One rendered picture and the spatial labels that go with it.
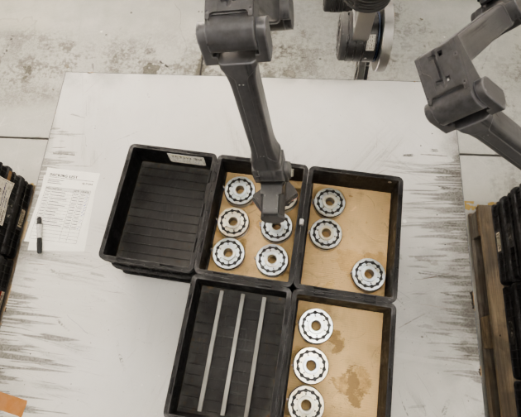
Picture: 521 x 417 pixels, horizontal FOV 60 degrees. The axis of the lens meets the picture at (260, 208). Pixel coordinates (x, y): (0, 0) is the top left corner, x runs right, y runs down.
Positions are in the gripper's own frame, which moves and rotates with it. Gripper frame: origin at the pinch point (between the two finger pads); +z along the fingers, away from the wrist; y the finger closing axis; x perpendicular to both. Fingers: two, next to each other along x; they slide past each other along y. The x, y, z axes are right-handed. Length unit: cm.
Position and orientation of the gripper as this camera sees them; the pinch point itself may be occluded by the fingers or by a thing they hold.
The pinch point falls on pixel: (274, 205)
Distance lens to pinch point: 125.2
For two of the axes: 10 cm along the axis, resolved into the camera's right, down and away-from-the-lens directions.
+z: 0.4, 3.4, 9.4
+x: -5.7, -7.6, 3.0
